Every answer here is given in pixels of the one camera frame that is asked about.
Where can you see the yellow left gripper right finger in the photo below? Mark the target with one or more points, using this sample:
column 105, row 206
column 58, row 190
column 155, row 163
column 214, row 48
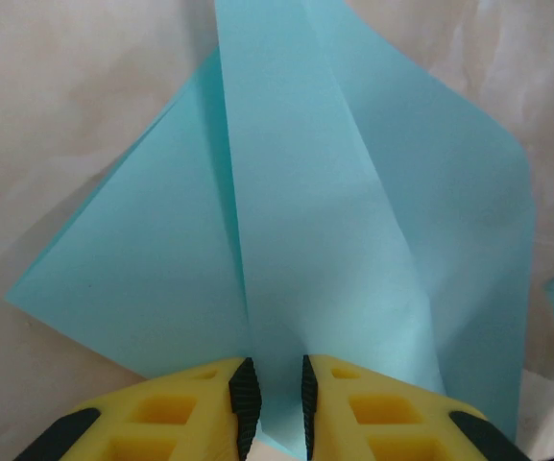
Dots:
column 392, row 422

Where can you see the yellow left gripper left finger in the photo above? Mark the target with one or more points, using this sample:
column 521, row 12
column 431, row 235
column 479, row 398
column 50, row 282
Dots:
column 161, row 422

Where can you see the teal cloth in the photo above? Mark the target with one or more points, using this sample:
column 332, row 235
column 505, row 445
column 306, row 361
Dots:
column 305, row 192

